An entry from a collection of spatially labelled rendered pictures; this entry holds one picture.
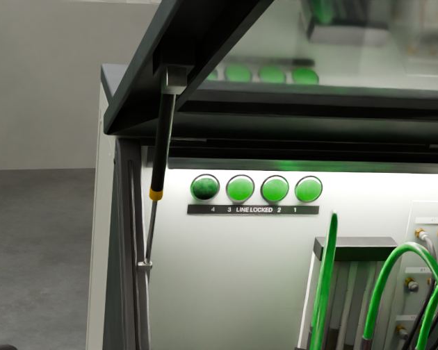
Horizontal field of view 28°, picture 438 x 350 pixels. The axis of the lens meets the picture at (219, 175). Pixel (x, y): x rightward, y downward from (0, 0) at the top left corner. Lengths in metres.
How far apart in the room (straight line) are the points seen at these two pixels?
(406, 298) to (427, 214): 0.17
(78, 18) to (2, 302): 1.85
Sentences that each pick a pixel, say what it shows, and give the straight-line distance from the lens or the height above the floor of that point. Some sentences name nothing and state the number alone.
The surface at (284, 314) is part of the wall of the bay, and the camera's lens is 1.59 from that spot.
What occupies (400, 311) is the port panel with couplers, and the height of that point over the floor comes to 1.14.
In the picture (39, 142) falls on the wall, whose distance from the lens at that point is 5.18.
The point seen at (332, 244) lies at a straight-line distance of 1.19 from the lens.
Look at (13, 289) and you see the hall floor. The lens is 3.93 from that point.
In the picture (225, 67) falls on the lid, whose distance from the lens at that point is 1.07.
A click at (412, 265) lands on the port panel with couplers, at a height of 1.23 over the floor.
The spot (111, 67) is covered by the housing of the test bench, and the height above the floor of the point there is 1.50.
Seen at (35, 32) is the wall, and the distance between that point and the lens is 4.99.
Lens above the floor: 1.92
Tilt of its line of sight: 21 degrees down
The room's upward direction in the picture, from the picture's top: 6 degrees clockwise
